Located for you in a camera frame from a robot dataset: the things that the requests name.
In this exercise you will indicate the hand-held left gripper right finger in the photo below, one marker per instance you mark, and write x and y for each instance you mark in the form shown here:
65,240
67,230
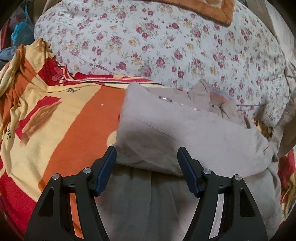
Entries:
188,169

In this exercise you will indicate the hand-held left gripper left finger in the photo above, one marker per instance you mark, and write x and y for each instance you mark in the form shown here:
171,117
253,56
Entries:
106,166

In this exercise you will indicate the beige zip jacket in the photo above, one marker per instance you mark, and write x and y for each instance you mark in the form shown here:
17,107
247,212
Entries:
175,136

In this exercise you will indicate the orange red printed blanket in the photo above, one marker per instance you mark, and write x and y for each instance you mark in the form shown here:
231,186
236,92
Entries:
69,115

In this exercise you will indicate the white floral quilt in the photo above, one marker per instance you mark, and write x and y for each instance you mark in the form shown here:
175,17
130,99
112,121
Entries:
161,46

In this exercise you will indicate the blue plastic bag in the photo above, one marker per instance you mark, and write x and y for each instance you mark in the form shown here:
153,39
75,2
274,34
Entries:
22,32

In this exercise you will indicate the brown edged plush blanket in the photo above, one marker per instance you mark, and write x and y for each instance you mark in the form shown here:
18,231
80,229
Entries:
219,11

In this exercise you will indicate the pale cardboard box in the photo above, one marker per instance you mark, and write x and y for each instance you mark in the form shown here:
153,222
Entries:
275,20

